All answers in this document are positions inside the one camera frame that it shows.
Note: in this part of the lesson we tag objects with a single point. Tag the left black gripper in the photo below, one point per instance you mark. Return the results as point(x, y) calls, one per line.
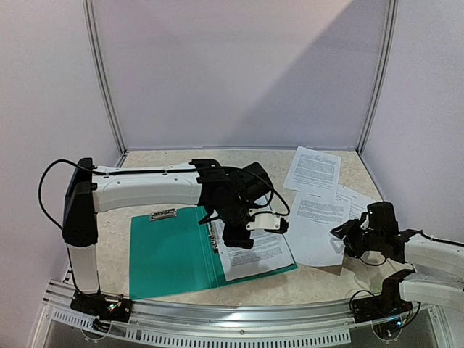
point(234, 240)

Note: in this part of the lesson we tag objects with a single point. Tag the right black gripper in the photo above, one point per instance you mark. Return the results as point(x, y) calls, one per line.
point(351, 238)

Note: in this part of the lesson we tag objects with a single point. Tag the printed paper sheet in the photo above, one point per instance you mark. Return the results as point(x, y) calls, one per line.
point(269, 256)
point(357, 202)
point(313, 172)
point(310, 223)

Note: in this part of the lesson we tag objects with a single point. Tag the green file folder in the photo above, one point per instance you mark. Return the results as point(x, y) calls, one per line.
point(171, 256)

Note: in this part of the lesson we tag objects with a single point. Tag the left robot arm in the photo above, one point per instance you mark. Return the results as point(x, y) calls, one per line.
point(228, 193)

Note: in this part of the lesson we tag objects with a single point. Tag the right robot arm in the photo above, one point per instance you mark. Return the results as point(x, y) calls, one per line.
point(435, 276)

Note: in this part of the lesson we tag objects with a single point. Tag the folder spine metal clip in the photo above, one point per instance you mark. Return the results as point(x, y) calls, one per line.
point(214, 235)

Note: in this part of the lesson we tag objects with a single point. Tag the folder cover metal clip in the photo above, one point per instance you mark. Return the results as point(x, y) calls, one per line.
point(163, 214)

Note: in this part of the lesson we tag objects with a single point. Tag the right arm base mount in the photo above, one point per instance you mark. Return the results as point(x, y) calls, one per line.
point(366, 306)

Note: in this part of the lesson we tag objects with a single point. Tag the aluminium front rail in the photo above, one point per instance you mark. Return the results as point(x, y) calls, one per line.
point(165, 324)

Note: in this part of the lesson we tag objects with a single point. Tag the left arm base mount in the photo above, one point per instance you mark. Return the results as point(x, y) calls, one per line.
point(103, 306)

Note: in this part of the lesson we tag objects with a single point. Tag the right aluminium frame post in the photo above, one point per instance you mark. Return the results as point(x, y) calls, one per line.
point(381, 68)

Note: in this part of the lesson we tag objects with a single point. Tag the aluminium frame post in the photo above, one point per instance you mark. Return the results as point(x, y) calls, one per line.
point(381, 68)
point(101, 76)

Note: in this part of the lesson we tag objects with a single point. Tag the left aluminium frame post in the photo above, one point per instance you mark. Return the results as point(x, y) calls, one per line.
point(101, 76)

